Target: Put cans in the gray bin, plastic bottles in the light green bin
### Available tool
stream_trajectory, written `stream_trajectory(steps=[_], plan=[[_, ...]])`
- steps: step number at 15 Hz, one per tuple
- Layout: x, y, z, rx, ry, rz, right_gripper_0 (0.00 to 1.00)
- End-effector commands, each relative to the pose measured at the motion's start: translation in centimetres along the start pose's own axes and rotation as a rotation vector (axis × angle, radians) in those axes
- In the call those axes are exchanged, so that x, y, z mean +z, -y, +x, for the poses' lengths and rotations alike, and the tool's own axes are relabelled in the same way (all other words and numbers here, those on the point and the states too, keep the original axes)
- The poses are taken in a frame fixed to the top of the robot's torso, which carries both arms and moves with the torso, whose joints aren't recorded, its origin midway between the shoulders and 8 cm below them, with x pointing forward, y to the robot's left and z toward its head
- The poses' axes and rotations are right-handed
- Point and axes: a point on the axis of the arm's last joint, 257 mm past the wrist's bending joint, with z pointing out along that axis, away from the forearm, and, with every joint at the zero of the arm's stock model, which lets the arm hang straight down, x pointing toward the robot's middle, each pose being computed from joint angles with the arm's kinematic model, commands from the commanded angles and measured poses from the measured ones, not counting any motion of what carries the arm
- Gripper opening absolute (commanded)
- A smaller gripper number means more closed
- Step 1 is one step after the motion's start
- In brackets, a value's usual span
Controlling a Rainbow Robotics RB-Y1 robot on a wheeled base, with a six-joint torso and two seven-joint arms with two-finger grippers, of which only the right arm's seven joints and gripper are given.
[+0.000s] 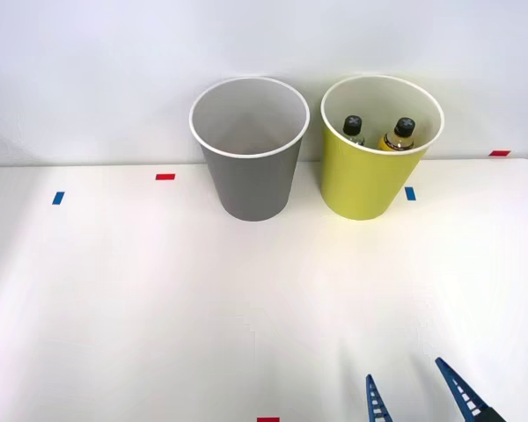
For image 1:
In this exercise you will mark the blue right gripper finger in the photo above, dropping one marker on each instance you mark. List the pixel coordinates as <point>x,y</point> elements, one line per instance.
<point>377,406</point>
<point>462,395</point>

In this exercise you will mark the green bottle with black cap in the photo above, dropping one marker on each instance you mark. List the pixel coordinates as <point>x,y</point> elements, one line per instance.
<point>353,127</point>

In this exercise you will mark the yellow-green plastic waste bin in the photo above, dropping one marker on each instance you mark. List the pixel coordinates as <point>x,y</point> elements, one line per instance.
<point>361,184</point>

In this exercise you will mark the grey plastic waste bin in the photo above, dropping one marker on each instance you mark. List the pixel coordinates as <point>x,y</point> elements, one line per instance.
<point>251,184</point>

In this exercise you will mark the yellow bottle with black cap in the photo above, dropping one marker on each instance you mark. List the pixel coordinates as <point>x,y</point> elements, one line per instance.
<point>396,141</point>

